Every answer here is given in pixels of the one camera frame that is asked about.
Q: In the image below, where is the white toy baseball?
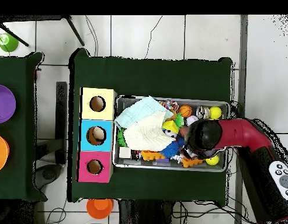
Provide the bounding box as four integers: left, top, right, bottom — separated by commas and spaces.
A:
185, 115, 200, 127

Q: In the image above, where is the orange bowl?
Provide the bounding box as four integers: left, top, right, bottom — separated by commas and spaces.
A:
0, 131, 10, 174

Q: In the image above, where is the light blue waffle cloth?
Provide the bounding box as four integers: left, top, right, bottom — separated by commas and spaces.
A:
113, 96, 174, 130

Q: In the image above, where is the purple bowl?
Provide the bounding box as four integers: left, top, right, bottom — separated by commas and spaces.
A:
0, 84, 16, 124

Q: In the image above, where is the orange toy brick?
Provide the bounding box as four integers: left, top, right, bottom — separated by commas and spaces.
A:
181, 157, 205, 168
141, 150, 165, 162

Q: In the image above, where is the wooden box with three holes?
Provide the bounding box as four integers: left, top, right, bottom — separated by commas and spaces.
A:
77, 87, 118, 183

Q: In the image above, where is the black floor stand base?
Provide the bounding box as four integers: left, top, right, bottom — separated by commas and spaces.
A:
33, 81, 68, 190

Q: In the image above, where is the yellow ball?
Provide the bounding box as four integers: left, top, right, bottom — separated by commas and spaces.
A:
209, 106, 223, 120
205, 154, 220, 166

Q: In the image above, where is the cream waffle cloth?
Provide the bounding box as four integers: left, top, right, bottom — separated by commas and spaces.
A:
123, 110, 176, 152

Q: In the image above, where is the orange cup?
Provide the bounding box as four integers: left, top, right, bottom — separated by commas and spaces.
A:
86, 198, 114, 220

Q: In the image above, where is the orange toy basketball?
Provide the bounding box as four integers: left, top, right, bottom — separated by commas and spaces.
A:
178, 104, 193, 118

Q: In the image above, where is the thin black floor cable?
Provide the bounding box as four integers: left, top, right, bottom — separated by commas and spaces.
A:
144, 15, 164, 60

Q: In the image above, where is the blue spiky ball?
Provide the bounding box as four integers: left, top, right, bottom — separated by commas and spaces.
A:
160, 139, 185, 159

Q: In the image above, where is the dark green tablecloth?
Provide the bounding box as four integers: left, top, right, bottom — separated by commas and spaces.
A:
0, 51, 48, 202
67, 47, 234, 203

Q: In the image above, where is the green cup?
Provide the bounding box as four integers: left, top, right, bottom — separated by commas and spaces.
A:
0, 32, 19, 53

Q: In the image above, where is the silver mesh bin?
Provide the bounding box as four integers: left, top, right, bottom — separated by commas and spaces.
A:
112, 94, 230, 173

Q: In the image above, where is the yellow wedge block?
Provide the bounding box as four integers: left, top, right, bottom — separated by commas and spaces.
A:
162, 120, 179, 134

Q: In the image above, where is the black camera tripod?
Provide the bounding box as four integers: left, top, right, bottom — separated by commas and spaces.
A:
0, 15, 85, 47

